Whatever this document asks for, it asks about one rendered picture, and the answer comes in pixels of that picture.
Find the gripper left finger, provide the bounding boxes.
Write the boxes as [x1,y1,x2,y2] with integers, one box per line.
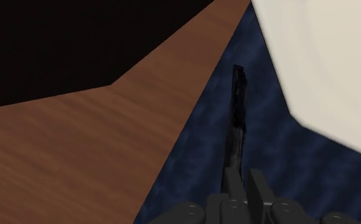
[146,167,252,224]

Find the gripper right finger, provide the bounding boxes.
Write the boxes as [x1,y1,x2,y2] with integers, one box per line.
[246,168,361,224]

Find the black thin bar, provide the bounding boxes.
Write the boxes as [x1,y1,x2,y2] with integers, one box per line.
[220,64,248,193]

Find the blue upholstered furniture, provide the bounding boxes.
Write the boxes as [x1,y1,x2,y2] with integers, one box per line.
[132,3,361,224]

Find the white block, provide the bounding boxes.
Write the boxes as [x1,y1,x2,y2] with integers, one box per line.
[250,0,361,162]

